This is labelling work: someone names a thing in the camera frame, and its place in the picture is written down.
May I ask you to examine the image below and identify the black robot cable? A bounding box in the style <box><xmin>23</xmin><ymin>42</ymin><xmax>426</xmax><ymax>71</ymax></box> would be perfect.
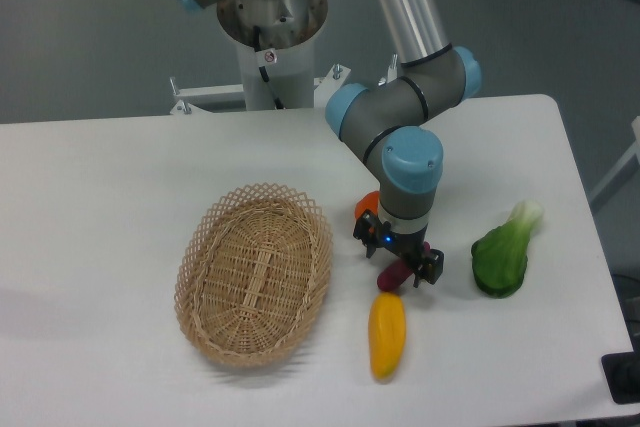
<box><xmin>251</xmin><ymin>25</ymin><xmax>285</xmax><ymax>111</ymax></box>

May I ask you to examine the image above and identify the black device at table edge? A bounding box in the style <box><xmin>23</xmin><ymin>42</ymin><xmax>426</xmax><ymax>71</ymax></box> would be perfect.
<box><xmin>601</xmin><ymin>352</ymin><xmax>639</xmax><ymax>405</ymax></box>

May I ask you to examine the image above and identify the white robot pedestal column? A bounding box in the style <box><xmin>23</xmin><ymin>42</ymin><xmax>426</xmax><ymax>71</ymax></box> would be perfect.
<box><xmin>228</xmin><ymin>37</ymin><xmax>315</xmax><ymax>111</ymax></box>

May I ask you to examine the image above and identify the purple sweet potato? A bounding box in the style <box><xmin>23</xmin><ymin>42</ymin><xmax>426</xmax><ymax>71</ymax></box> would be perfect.
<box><xmin>377</xmin><ymin>242</ymin><xmax>431</xmax><ymax>292</ymax></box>

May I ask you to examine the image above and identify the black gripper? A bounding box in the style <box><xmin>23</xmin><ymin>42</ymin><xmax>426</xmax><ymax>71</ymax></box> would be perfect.
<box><xmin>353</xmin><ymin>210</ymin><xmax>444</xmax><ymax>287</ymax></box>

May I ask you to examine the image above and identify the orange tangerine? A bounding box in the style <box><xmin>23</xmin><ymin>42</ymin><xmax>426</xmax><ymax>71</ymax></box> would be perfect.
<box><xmin>354</xmin><ymin>190</ymin><xmax>379</xmax><ymax>219</ymax></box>

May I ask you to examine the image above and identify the green bok choy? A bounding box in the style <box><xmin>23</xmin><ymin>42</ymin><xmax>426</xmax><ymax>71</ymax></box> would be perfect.
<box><xmin>471</xmin><ymin>200</ymin><xmax>544</xmax><ymax>298</ymax></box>

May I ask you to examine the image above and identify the white metal base frame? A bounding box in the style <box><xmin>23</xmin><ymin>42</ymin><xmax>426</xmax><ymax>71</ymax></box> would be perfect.
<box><xmin>168</xmin><ymin>52</ymin><xmax>401</xmax><ymax>115</ymax></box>

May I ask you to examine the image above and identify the white table leg frame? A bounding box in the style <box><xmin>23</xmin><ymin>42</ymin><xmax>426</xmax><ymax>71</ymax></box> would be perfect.
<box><xmin>587</xmin><ymin>117</ymin><xmax>639</xmax><ymax>215</ymax></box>

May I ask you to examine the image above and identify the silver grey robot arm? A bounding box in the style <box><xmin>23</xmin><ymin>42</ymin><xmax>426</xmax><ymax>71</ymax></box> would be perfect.
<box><xmin>179</xmin><ymin>0</ymin><xmax>482</xmax><ymax>292</ymax></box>

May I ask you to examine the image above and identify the woven wicker basket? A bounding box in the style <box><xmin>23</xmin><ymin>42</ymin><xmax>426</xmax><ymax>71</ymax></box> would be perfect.
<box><xmin>174</xmin><ymin>183</ymin><xmax>333</xmax><ymax>368</ymax></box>

